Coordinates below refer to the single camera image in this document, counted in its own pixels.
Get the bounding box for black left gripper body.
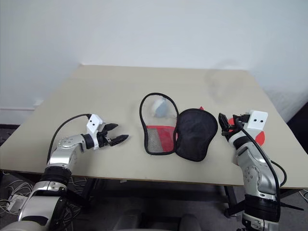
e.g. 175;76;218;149
96;123;113;148

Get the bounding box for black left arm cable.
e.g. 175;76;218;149
47;113;92;167

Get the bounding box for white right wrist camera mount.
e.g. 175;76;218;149
230;110;269;143

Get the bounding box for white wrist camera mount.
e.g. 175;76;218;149
230;110;269;143
86;114;104;151

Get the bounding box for white power strip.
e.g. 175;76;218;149
6;194;27;213

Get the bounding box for black mesh zip pouch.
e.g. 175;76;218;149
139;92;218;163

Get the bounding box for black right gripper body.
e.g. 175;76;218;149
231;113;251;132

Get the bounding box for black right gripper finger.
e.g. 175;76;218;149
218;113;231;131
221;128;236;138

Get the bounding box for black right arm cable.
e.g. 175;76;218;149
237;120;288;208

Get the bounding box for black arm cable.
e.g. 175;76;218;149
237;120;288;208
47;113;92;167

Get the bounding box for white and blue ball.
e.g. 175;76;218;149
151;98;168;118

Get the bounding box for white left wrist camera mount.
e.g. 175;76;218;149
86;114;104;151

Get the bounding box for white floor cables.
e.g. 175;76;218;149
0;172;34;218

